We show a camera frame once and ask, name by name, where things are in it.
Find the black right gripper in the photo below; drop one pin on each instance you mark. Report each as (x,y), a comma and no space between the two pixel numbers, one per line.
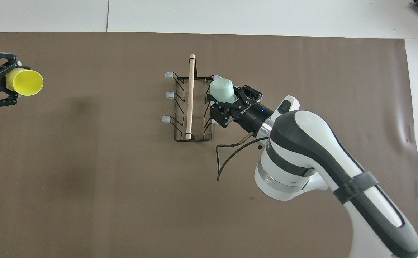
(252,116)

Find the pale green plastic cup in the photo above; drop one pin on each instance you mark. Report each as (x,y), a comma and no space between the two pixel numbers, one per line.
(221,89)

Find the yellow plastic cup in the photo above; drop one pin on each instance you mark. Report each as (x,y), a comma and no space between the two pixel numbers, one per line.
(26,82)

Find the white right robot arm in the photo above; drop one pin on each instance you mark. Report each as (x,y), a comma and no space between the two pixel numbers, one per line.
(302,150)

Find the brown paper table mat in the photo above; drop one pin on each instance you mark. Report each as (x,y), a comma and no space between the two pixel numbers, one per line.
(105,179)

